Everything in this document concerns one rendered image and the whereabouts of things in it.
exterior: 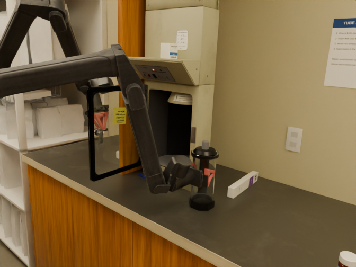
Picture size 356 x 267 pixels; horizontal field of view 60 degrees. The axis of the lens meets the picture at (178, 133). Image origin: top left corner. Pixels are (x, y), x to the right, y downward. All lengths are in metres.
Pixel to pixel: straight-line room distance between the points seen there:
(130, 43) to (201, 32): 0.37
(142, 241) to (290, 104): 0.91
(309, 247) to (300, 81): 0.75
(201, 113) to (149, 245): 0.57
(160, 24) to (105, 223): 0.90
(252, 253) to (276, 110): 0.77
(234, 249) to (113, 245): 0.61
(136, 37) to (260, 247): 1.03
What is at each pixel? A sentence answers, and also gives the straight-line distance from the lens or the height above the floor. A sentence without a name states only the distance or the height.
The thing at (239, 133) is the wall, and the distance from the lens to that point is 1.70.
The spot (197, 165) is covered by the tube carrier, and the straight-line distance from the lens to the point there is 1.19.
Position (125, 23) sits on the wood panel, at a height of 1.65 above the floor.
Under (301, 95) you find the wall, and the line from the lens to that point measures 1.54.
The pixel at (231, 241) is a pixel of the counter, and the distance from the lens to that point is 1.10.
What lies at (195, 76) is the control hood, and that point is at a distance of 1.25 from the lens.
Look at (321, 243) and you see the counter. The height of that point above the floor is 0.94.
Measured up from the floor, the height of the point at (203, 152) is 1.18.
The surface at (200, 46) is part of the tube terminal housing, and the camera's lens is 1.27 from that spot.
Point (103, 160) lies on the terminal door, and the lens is 1.38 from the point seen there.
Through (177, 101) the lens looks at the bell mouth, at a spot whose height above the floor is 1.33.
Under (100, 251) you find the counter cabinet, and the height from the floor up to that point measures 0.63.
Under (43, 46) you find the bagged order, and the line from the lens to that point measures 2.28.
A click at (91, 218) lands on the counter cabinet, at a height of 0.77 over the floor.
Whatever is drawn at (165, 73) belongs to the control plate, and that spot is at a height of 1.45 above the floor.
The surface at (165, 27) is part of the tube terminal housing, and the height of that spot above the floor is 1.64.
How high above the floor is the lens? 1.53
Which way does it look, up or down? 14 degrees down
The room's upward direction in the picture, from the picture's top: 2 degrees clockwise
